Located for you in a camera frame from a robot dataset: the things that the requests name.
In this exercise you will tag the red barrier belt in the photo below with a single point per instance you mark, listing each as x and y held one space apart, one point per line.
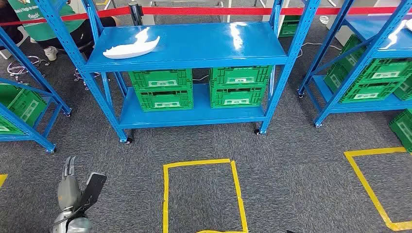
109 13
209 11

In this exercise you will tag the black stanchion post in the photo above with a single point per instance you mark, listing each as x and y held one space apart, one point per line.
135 16

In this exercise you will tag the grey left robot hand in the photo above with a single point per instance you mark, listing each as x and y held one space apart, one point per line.
69 193

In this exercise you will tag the person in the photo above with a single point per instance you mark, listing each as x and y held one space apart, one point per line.
38 25

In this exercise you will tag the chrome chair base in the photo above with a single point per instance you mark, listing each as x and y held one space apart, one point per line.
19 68

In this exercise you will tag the blue metal shelf rack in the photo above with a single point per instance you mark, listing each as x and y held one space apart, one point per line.
32 134
193 41
363 27

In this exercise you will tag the white curved plastic part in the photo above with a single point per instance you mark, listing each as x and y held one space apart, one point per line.
128 51

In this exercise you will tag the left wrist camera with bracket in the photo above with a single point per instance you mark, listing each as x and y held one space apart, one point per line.
95 186

